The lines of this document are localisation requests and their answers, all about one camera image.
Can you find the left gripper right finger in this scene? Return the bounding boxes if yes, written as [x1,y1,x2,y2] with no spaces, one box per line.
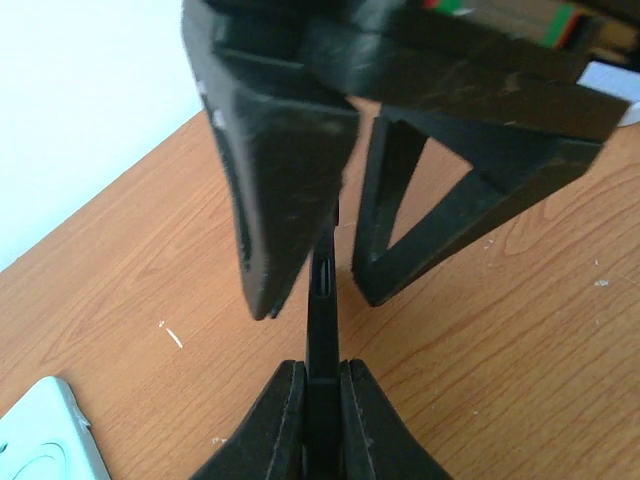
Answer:
[340,359,451,479]

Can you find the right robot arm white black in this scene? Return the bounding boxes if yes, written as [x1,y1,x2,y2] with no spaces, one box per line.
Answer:
[181,1,639,320]

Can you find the black smartphone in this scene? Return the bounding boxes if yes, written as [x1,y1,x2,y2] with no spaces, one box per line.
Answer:
[303,206,342,479]

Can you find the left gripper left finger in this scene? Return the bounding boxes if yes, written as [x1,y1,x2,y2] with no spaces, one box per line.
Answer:
[192,360,306,480]

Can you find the light blue phone case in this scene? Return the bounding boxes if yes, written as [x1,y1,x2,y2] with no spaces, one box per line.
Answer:
[1,376,110,479]

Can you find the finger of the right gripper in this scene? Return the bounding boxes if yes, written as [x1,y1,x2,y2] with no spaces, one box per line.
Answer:
[195,52,359,320]

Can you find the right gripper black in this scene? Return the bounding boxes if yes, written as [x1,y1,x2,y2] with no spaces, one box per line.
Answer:
[181,1,628,306]

